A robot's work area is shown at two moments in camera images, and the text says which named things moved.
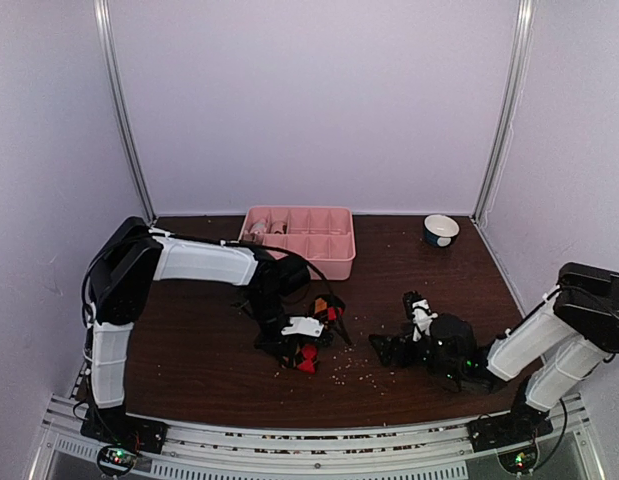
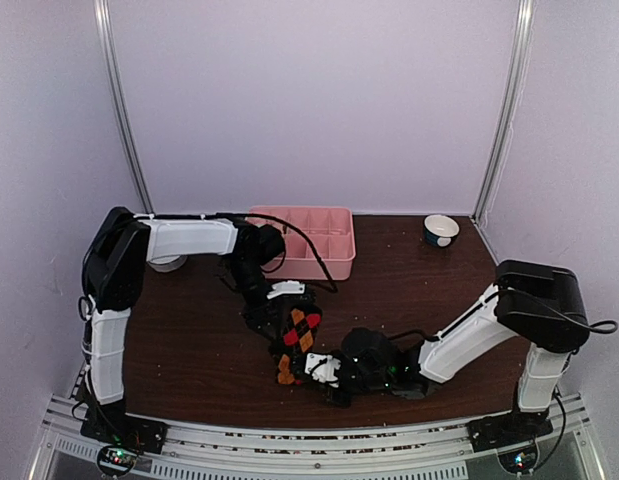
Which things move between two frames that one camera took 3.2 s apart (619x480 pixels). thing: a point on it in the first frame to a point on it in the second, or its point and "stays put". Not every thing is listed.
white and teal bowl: [440, 229] stays put
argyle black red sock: [305, 356] to [298, 339]
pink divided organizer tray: [323, 235] stays put
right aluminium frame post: [525, 27] stays put
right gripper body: [406, 359] to [338, 401]
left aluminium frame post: [104, 20] stays put
